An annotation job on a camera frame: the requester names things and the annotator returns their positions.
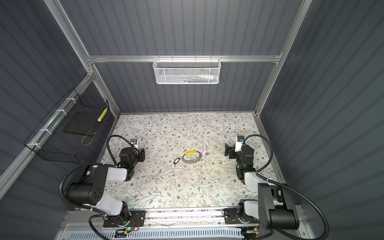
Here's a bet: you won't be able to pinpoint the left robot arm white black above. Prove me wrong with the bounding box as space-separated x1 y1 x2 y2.
59 148 145 221

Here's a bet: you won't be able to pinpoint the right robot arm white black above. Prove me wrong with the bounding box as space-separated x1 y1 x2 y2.
224 145 300 230

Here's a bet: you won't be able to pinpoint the yellow marker in basket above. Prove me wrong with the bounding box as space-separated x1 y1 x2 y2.
97 107 109 122

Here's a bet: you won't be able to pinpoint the black pad in basket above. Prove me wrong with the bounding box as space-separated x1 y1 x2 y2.
64 112 101 137

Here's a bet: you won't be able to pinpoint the items inside white basket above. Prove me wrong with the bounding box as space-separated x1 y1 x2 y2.
180 75 219 84

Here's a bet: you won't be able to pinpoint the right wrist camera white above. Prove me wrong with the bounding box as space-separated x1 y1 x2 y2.
235 135 245 152

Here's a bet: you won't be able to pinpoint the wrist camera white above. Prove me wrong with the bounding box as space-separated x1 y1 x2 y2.
131 139 139 149
235 135 245 152

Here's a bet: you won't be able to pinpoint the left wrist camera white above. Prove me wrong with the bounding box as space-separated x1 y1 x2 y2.
131 139 139 149

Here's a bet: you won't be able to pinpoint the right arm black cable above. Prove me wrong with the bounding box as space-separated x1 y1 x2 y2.
244 133 330 240

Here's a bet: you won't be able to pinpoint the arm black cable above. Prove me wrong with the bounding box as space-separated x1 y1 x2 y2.
58 134 139 211
244 133 330 240

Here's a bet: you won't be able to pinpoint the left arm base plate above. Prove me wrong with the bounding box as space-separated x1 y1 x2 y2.
103 211 147 228

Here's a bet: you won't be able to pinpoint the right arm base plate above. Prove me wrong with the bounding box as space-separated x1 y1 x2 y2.
221 208 260 225

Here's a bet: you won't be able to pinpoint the aluminium mounting rail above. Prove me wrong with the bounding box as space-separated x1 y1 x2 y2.
62 206 307 229

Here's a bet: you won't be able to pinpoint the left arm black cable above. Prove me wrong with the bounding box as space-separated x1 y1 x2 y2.
58 134 139 211

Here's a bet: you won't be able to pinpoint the white slotted cable duct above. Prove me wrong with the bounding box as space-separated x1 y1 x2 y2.
67 228 245 240

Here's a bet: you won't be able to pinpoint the black wire basket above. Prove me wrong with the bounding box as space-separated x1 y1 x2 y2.
25 92 109 164

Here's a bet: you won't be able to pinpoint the white wire mesh basket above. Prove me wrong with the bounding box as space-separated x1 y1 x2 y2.
153 61 222 85

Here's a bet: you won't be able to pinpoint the aluminium frame crossbar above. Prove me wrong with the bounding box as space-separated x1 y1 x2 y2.
86 55 281 63

